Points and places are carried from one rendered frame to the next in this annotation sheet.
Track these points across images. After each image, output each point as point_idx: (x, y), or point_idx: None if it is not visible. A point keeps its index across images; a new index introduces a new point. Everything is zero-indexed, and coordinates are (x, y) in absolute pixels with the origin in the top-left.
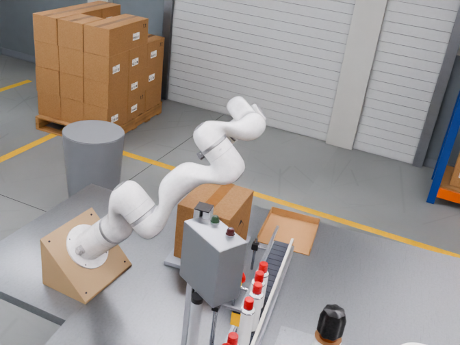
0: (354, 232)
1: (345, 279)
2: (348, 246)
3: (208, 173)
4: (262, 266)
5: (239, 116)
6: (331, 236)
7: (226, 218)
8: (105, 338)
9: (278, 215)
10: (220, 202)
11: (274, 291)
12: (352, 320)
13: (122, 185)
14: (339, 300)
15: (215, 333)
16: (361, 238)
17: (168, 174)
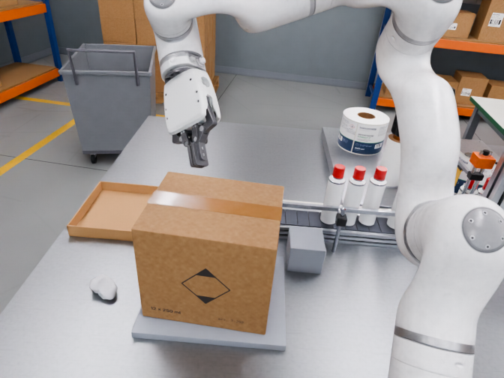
0: (115, 164)
1: (218, 174)
2: (150, 169)
3: (431, 68)
4: (345, 167)
5: (256, 0)
6: (130, 181)
7: (281, 188)
8: (498, 376)
9: (81, 226)
10: (233, 199)
11: (292, 209)
12: (282, 172)
13: (499, 211)
14: (256, 178)
15: (379, 260)
16: (128, 161)
17: (450, 118)
